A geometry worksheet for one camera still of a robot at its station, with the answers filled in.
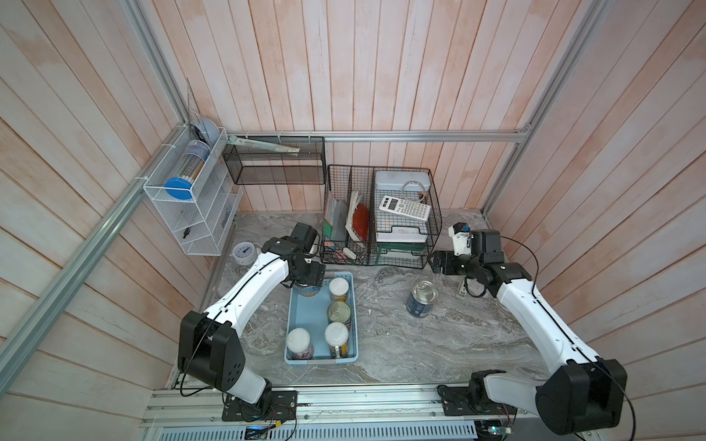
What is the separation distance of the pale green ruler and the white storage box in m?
0.32

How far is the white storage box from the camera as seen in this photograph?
100cm

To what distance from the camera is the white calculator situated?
0.92m

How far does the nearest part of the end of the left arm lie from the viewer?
0.59 metres

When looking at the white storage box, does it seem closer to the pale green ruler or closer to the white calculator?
the white calculator

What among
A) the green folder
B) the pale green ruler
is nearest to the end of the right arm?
the green folder
